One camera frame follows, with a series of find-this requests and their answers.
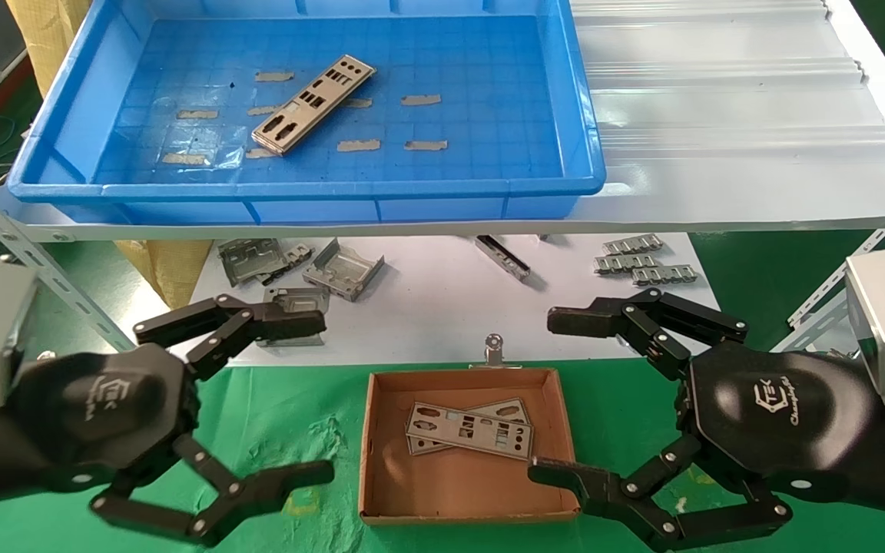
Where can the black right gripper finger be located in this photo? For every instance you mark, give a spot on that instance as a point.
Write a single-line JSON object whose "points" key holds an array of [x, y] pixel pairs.
{"points": [[642, 507], [665, 322]]}

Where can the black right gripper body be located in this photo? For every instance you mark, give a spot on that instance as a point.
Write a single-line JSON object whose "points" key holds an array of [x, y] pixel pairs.
{"points": [[780, 422]]}

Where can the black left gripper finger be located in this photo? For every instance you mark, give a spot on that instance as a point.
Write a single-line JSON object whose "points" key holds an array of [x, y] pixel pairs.
{"points": [[243, 322], [220, 507]]}

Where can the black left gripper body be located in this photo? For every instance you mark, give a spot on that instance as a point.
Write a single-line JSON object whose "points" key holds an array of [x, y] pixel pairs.
{"points": [[89, 415]]}

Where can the silver IO shield plate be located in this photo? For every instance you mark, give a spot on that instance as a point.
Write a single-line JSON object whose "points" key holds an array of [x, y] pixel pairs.
{"points": [[473, 434], [508, 409], [312, 107]]}

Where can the brown cardboard box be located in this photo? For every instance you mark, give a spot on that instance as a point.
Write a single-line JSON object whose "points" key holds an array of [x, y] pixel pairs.
{"points": [[473, 491]]}

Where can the blue plastic tray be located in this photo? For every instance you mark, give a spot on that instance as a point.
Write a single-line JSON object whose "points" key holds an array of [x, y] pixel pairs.
{"points": [[488, 115]]}

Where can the small toothed metal shield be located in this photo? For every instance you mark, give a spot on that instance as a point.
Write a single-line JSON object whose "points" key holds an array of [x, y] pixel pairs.
{"points": [[633, 245], [665, 275], [298, 253], [625, 264]]}

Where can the green table cloth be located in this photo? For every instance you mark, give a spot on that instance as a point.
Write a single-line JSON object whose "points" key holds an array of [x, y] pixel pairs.
{"points": [[296, 415]]}

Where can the clear plastic film patch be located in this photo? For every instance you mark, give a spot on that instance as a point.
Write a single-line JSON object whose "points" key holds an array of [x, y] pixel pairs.
{"points": [[223, 156]]}

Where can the silver binder clip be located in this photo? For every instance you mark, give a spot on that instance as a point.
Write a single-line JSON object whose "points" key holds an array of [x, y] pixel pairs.
{"points": [[494, 349]]}

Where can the grey metal shelf rack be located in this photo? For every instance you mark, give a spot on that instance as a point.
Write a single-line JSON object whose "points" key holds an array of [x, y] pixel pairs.
{"points": [[719, 115]]}

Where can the flat grey sheet metal bracket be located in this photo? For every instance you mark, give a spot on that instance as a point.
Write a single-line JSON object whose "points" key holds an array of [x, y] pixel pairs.
{"points": [[246, 261]]}

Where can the square grey metal bracket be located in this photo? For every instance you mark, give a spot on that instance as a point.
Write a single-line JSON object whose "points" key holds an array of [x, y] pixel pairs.
{"points": [[300, 296]]}

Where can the open box metal bracket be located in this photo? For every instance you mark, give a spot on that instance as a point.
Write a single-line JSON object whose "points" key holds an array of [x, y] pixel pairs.
{"points": [[343, 273]]}

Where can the narrow metal rail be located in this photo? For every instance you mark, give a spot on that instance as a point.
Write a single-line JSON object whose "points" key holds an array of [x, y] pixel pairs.
{"points": [[504, 259]]}

